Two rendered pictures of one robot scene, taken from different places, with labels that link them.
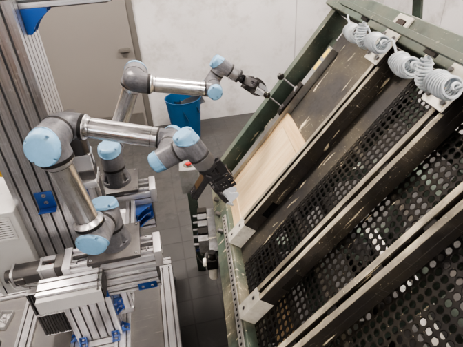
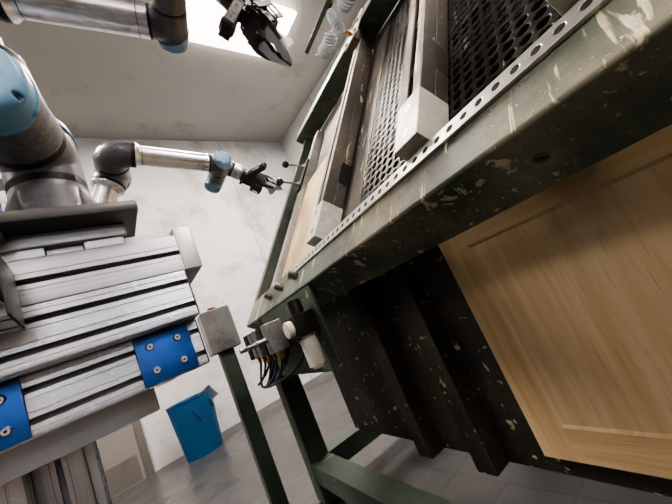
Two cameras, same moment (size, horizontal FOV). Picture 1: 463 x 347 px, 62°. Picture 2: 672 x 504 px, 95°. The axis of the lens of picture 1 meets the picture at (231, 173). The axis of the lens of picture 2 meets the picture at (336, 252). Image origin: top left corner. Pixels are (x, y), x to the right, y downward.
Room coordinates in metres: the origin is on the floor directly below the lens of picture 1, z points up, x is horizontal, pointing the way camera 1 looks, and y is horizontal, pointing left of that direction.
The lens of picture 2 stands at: (0.61, 0.41, 0.72)
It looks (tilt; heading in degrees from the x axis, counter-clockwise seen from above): 10 degrees up; 330
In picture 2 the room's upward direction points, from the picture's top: 24 degrees counter-clockwise
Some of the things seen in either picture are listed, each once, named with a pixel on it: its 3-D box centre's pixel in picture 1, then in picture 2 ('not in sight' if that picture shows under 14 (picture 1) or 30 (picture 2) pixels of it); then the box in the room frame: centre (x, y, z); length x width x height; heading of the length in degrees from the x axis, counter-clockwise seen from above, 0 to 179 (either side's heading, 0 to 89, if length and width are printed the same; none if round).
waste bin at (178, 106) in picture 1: (187, 115); (199, 420); (4.26, 0.49, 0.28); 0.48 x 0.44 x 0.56; 101
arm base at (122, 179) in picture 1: (115, 173); not in sight; (1.76, 0.63, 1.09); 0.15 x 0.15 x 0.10
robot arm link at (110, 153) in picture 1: (111, 154); not in sight; (1.77, 0.63, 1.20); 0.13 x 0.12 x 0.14; 7
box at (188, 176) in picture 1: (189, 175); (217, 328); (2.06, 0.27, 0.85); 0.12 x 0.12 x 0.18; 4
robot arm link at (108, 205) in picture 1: (105, 213); (39, 156); (1.27, 0.54, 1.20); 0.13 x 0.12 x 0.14; 177
